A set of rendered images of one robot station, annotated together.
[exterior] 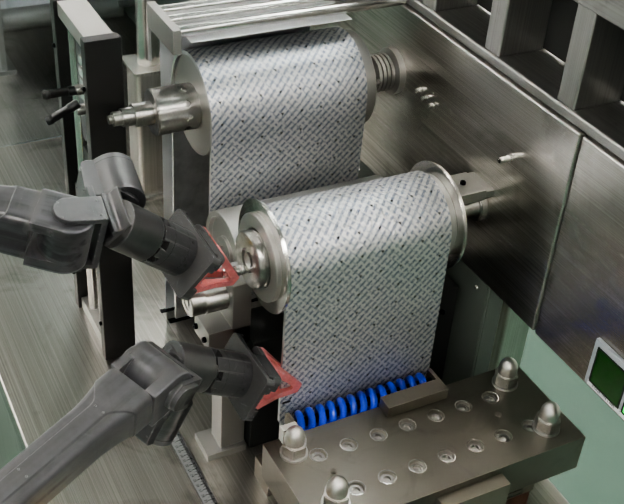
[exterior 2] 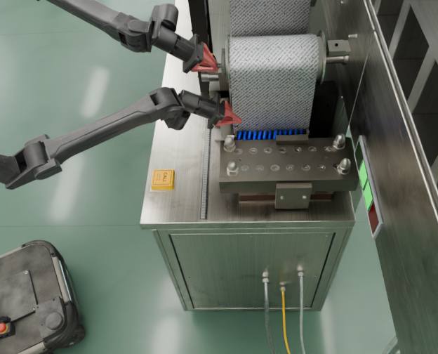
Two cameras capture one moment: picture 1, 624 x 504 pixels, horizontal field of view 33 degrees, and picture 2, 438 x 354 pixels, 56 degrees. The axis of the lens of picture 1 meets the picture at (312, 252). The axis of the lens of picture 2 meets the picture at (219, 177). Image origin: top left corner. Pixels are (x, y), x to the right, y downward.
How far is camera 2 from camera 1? 51 cm
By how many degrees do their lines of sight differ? 31
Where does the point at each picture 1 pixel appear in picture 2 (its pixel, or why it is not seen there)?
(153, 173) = not seen: hidden behind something
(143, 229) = (164, 39)
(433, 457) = (284, 166)
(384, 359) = (283, 119)
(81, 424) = (126, 112)
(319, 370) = (250, 116)
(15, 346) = (172, 79)
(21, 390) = not seen: hidden behind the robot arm
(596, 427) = not seen: outside the picture
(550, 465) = (340, 186)
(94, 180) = (156, 14)
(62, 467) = (114, 126)
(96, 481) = (172, 137)
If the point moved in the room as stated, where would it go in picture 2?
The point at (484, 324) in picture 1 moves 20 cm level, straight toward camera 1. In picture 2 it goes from (342, 116) to (303, 154)
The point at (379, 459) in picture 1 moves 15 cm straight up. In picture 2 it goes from (261, 160) to (262, 125)
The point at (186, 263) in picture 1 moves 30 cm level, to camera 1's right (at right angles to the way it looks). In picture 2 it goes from (187, 57) to (287, 91)
